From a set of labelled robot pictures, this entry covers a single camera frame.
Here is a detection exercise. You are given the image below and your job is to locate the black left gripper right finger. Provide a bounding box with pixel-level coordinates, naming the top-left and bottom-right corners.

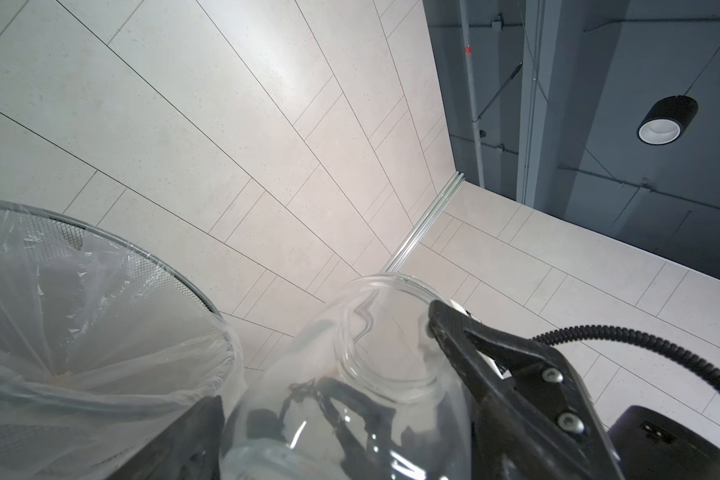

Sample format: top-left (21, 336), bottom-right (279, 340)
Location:
top-left (428, 300), bottom-right (624, 479)

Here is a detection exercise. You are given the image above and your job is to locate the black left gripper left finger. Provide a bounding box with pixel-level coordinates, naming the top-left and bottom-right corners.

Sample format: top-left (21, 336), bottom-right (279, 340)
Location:
top-left (109, 396), bottom-right (224, 480)

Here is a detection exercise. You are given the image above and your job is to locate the red lidded rice jar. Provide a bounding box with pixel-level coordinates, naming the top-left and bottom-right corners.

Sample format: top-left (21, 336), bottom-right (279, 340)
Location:
top-left (219, 273), bottom-right (472, 479)

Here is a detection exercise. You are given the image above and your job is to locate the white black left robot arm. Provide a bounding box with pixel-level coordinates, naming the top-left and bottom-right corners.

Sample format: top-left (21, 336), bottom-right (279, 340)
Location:
top-left (115, 301), bottom-right (720, 479)

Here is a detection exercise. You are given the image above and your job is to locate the clear plastic bin liner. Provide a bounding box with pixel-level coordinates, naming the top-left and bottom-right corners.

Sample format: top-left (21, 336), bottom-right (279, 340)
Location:
top-left (0, 200), bottom-right (247, 480)

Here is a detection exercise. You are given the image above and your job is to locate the metal mesh waste bin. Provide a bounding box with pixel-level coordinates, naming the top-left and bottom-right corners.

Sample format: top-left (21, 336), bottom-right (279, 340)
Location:
top-left (0, 196), bottom-right (229, 480)

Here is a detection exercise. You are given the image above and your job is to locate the black ceiling spot lamp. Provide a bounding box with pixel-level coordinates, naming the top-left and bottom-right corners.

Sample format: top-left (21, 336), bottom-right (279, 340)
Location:
top-left (637, 95), bottom-right (699, 146)

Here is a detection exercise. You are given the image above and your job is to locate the black left corrugated cable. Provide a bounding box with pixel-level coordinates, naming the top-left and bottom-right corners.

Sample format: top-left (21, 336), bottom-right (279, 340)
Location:
top-left (530, 324), bottom-right (720, 418)

